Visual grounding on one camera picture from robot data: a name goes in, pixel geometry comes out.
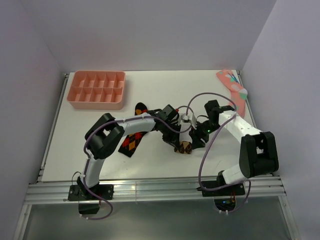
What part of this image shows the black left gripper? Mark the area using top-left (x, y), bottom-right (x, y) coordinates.
top-left (160, 122), bottom-right (181, 150)

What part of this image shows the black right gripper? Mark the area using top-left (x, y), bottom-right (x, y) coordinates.
top-left (189, 119), bottom-right (222, 150)

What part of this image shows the brown tan argyle sock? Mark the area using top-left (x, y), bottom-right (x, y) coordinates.
top-left (174, 141), bottom-right (193, 155)

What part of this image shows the red yellow argyle sock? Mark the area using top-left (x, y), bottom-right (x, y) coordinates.
top-left (118, 102), bottom-right (148, 158)

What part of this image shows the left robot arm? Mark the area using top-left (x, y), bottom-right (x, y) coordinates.
top-left (77, 104), bottom-right (181, 200)

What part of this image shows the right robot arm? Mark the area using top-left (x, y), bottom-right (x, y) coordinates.
top-left (189, 100), bottom-right (279, 195)

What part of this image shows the pink patterned sock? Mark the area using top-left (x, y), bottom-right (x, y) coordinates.
top-left (216, 69), bottom-right (248, 118)

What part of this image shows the pink divided organizer tray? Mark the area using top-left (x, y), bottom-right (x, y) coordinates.
top-left (67, 70), bottom-right (126, 111)

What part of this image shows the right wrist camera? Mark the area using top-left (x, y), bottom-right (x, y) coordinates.
top-left (181, 113), bottom-right (197, 129)

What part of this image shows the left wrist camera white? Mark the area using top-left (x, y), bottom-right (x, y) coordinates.
top-left (171, 108), bottom-right (186, 126)

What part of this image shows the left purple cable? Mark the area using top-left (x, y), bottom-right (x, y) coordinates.
top-left (79, 111), bottom-right (183, 221)

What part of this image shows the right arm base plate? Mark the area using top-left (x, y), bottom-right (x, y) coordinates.
top-left (196, 180), bottom-right (246, 197)

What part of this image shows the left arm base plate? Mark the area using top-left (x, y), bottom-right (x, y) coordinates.
top-left (68, 183), bottom-right (115, 202)

